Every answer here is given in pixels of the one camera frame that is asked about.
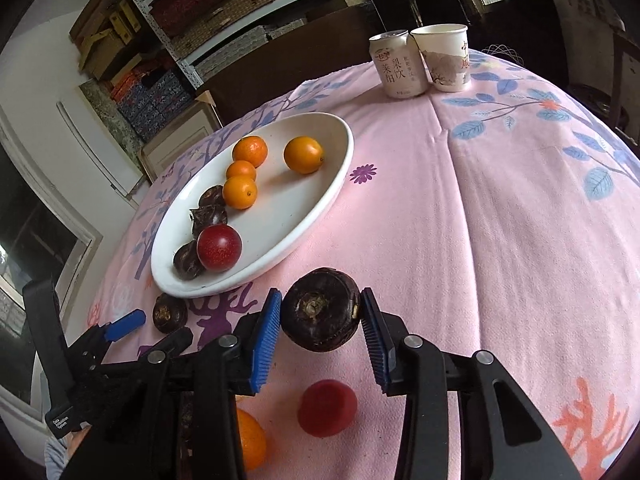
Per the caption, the small mandarin orange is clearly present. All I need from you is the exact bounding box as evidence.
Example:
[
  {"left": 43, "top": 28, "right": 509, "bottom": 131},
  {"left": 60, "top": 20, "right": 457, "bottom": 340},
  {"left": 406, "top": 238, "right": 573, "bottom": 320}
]
[{"left": 226, "top": 160, "right": 257, "bottom": 181}]

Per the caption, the stack of blue patterned boxes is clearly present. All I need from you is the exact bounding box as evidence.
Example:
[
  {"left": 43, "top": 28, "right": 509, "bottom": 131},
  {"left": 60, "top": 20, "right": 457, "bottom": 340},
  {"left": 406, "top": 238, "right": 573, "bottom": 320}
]
[{"left": 110, "top": 67, "right": 196, "bottom": 143}]

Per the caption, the orange-yellow passion fruit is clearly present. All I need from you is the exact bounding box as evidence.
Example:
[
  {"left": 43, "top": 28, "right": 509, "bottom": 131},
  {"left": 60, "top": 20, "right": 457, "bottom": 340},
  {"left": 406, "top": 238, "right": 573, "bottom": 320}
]
[{"left": 283, "top": 136, "right": 324, "bottom": 175}]

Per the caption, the pink deer print tablecloth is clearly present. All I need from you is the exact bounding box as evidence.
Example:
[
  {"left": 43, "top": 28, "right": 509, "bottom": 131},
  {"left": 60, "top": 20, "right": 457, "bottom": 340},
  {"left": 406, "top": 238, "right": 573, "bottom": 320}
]
[{"left": 87, "top": 47, "right": 640, "bottom": 480}]

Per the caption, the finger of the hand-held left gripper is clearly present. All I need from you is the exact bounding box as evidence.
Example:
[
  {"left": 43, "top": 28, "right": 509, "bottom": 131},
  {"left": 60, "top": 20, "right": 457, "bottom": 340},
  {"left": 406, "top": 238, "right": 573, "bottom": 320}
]
[
  {"left": 82, "top": 309, "right": 147, "bottom": 356},
  {"left": 142, "top": 327, "right": 194, "bottom": 358}
]

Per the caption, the black glossy panel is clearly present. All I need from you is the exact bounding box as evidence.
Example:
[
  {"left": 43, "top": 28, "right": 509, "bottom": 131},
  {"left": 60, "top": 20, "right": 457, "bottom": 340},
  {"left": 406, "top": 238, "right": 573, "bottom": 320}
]
[{"left": 370, "top": 0, "right": 571, "bottom": 86}]

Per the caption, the dark brown wooden board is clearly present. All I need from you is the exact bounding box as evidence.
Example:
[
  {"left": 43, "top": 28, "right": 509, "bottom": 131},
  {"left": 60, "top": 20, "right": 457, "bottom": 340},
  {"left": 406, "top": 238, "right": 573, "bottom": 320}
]
[{"left": 207, "top": 7, "right": 386, "bottom": 126}]

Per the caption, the beige picture frame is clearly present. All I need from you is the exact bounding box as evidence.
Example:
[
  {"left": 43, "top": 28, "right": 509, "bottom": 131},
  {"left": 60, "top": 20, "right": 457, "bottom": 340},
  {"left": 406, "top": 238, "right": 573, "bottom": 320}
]
[{"left": 137, "top": 90, "right": 223, "bottom": 186}]

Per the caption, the white paper cup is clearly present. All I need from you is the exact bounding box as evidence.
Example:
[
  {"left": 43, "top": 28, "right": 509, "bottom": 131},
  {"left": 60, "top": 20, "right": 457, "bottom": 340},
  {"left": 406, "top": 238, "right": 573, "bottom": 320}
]
[{"left": 410, "top": 24, "right": 471, "bottom": 92}]

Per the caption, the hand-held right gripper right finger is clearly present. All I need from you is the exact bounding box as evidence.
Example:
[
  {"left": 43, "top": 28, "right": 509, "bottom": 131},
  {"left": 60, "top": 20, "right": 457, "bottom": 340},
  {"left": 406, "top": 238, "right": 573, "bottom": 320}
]
[{"left": 360, "top": 287, "right": 581, "bottom": 480}]

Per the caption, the person's left forearm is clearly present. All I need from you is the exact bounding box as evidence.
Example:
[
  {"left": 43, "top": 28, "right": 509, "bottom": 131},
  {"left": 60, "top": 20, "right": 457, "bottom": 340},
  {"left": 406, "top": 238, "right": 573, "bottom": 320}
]
[{"left": 44, "top": 425, "right": 93, "bottom": 480}]

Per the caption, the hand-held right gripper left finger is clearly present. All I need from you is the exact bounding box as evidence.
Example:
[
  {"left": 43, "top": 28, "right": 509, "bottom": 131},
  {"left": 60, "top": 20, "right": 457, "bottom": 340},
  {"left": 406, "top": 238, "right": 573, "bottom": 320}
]
[{"left": 65, "top": 287, "right": 283, "bottom": 480}]

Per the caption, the shelf of patterned boxes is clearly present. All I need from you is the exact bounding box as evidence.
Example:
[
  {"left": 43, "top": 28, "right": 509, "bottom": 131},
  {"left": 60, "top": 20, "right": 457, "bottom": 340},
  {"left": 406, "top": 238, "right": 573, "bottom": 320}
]
[{"left": 70, "top": 0, "right": 531, "bottom": 86}]

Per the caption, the white oval plate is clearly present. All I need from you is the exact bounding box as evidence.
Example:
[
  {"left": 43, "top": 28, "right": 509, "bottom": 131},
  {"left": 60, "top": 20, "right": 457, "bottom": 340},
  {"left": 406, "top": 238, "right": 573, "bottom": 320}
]
[{"left": 151, "top": 112, "right": 355, "bottom": 298}]

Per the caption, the red passion fruit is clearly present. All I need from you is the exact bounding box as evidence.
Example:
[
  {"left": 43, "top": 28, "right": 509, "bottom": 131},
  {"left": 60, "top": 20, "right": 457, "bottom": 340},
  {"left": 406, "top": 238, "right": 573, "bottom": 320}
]
[
  {"left": 297, "top": 379, "right": 359, "bottom": 437},
  {"left": 196, "top": 224, "right": 243, "bottom": 273}
]

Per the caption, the grey marble slab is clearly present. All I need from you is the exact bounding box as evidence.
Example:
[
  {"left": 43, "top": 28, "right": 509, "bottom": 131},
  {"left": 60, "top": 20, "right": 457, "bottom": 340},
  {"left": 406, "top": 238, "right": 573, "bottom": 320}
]
[{"left": 79, "top": 77, "right": 151, "bottom": 171}]

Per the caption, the white drink can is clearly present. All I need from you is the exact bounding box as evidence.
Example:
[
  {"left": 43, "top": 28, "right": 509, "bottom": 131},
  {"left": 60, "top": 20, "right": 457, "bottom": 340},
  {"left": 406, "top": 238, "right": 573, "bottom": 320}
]
[{"left": 369, "top": 30, "right": 430, "bottom": 99}]

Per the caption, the dark round stool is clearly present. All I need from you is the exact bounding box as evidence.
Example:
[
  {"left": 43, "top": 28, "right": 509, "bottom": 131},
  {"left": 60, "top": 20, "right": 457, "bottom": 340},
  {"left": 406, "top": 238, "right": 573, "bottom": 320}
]
[{"left": 570, "top": 82, "right": 626, "bottom": 121}]

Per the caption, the large dark water chestnut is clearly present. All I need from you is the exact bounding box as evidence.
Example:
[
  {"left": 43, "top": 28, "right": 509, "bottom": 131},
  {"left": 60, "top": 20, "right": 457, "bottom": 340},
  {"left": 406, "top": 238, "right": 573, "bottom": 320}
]
[{"left": 280, "top": 267, "right": 362, "bottom": 352}]

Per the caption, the white window frame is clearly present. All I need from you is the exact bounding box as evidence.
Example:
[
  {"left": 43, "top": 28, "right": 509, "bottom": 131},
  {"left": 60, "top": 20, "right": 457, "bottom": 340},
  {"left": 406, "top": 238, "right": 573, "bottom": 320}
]
[{"left": 0, "top": 110, "right": 106, "bottom": 411}]

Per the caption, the white leaning board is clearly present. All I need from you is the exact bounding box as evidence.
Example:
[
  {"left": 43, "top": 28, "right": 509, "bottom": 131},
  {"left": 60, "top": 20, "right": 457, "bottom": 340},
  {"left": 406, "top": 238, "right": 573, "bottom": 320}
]
[{"left": 55, "top": 100, "right": 146, "bottom": 201}]

